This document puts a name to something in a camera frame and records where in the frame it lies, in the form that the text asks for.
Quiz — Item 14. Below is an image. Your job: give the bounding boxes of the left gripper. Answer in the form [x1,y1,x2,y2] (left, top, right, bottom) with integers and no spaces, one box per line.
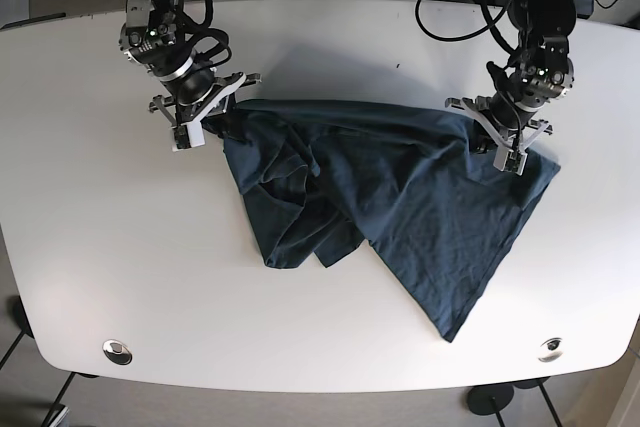
[445,96,553,154]

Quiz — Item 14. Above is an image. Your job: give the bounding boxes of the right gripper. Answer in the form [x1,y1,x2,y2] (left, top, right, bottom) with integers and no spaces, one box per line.
[148,71,262,143]

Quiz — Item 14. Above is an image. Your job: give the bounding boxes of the dark blue T-shirt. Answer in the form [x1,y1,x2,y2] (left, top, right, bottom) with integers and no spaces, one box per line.
[222,99,560,341]

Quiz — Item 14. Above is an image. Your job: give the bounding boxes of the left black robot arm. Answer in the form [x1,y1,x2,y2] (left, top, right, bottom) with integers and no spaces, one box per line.
[453,0,577,153]

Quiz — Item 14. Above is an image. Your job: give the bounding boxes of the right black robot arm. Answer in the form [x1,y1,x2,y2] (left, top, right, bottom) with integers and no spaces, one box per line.
[119,0,261,151]

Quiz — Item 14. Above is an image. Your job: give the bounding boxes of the right silver table grommet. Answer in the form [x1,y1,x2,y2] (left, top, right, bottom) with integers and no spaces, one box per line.
[536,337,564,363]

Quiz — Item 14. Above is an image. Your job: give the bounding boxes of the silver table grommet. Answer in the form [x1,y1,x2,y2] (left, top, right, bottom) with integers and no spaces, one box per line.
[536,337,564,363]
[102,339,133,366]

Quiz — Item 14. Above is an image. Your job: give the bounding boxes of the left silver table grommet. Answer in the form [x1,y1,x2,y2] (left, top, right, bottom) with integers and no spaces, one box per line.
[102,339,133,366]

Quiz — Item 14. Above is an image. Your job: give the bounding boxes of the black round stand base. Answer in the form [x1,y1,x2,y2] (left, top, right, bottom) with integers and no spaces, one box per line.
[466,383,514,416]

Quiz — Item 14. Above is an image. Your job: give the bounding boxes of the black table leg left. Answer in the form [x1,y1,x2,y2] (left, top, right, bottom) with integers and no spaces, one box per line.
[0,296,34,370]

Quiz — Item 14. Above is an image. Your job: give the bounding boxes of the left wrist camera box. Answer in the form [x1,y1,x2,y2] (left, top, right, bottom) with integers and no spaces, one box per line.
[493,145,528,176]

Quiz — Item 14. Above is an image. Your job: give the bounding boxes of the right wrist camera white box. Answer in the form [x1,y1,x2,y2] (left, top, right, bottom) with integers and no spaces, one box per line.
[172,120,206,152]

